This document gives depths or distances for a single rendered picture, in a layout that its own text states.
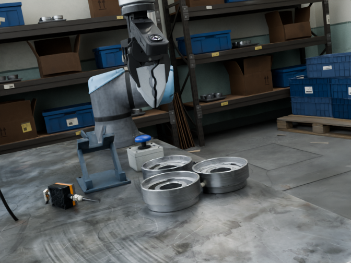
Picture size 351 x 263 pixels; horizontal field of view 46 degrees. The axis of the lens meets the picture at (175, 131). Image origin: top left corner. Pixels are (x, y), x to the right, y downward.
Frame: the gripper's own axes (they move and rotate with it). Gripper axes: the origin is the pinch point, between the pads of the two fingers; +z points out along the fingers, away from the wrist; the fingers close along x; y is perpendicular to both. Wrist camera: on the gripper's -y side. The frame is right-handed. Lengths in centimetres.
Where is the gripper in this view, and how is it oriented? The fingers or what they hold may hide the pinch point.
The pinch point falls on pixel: (155, 102)
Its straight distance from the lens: 89.3
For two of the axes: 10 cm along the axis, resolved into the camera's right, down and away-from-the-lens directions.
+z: 1.4, 9.7, 1.9
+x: -9.2, 2.0, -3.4
